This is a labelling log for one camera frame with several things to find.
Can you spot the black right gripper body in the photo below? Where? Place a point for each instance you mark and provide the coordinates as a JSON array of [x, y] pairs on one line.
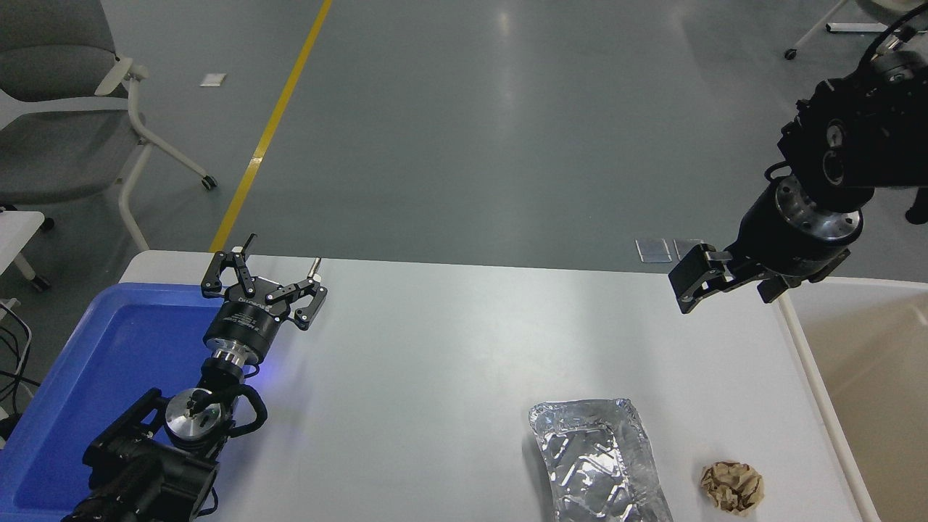
[[768, 228]]

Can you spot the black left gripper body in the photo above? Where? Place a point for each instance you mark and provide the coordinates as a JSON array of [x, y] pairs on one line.
[[243, 326]]

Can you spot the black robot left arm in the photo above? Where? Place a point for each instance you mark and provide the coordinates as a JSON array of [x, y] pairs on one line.
[[145, 471]]

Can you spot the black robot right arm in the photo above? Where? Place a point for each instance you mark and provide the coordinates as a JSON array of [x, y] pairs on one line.
[[870, 130]]

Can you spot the metal floor plate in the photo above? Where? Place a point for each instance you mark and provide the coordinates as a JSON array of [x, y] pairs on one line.
[[685, 246], [654, 251]]

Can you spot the large pale bin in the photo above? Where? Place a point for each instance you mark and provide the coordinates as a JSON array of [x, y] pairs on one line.
[[877, 377]]

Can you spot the blue plastic tray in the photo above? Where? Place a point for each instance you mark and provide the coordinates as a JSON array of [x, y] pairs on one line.
[[109, 362]]

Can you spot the crumpled tan paper ball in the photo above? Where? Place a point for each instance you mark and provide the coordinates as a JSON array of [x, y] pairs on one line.
[[732, 487]]

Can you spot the grey office chair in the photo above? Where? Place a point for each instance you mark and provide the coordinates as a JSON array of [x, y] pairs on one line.
[[51, 145]]

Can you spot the small white side table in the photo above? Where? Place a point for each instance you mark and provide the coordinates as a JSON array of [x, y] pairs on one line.
[[14, 232]]

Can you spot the white frame wheeled chair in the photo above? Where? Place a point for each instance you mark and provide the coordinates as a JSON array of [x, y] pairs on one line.
[[855, 27]]

